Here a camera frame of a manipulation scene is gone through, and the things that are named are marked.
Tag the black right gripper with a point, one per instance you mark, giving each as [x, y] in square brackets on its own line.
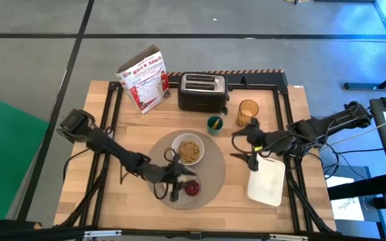
[273, 142]

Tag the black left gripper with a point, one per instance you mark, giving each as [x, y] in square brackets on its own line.
[166, 173]

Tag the red apple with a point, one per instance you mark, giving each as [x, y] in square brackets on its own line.
[192, 188]

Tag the amber drinking glass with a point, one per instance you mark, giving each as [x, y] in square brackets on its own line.
[245, 112]

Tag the green cup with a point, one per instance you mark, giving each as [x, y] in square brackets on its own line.
[213, 130]

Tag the white rectangular tray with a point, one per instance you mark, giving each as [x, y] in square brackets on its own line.
[268, 184]

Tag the red white cereal box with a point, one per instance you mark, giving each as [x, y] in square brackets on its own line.
[146, 83]

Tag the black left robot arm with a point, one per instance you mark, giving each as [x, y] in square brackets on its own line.
[112, 149]

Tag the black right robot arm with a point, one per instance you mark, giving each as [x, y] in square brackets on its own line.
[327, 125]

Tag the grey plate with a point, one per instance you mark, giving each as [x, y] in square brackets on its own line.
[188, 201]

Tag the brown cereal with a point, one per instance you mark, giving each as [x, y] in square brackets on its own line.
[189, 152]

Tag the round grey placemat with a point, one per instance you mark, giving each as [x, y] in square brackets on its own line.
[213, 174]

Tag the white bowl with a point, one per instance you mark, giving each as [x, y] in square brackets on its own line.
[186, 138]

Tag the black silver toaster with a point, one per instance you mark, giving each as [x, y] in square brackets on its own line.
[201, 98]

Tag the white paper note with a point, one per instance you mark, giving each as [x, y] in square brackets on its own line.
[347, 209]

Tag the black metal bar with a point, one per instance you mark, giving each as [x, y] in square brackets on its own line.
[360, 189]

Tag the green floor mat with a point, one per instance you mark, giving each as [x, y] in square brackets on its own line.
[2, 157]

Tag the black aluminium table frame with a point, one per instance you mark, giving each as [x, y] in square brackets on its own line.
[213, 234]

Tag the silver bracket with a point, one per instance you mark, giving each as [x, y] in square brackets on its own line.
[102, 233]
[288, 237]

